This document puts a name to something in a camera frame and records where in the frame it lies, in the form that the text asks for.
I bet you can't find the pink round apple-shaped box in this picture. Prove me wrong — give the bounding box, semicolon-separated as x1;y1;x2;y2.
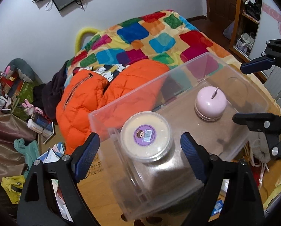
194;86;227;122

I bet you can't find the clear plastic storage bin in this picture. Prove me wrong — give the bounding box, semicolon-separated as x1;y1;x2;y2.
89;53;269;220

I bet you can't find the round cream lidded jar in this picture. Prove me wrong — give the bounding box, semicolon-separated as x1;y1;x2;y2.
120;111;174;163

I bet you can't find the blue Max staples box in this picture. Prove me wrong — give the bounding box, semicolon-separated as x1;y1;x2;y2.
211;199;224;217

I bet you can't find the yellow plastic bag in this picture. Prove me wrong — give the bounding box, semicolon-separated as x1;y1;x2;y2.
1;175;25;204

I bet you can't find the pink satin curtain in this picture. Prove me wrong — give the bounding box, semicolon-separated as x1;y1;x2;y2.
0;111;36;182

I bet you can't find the stack of papers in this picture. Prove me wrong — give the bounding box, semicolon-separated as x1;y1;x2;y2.
38;142;65;163

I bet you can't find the teal dinosaur plush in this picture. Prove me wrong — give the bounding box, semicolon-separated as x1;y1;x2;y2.
14;138;40;179

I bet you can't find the wooden shelf unit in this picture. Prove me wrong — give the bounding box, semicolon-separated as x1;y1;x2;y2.
229;0;268;81

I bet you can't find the tablet device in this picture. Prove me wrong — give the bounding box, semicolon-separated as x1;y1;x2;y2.
42;122;55;144

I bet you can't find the brown wooden door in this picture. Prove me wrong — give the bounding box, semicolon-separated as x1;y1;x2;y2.
205;0;241;50

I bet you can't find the white lotion bottle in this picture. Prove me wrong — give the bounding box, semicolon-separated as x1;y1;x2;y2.
27;119;43;134

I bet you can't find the pink rabbit figure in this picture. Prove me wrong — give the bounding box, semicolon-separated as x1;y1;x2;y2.
21;99;43;116

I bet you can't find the dark purple garment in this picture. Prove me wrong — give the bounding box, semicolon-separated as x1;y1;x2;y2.
32;62;67;125

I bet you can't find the orange puffer jacket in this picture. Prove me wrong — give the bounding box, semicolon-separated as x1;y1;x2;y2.
56;59;170;155

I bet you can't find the colourful checked blanket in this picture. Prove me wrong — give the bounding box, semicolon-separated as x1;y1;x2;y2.
65;10;281;116

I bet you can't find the green storage box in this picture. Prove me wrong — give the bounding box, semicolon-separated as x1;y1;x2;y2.
12;81;39;121

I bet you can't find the grey plush cushion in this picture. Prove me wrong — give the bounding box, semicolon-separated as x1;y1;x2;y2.
6;58;35;83

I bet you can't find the yellow bed headboard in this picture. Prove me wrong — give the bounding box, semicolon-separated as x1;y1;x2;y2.
75;27;100;54

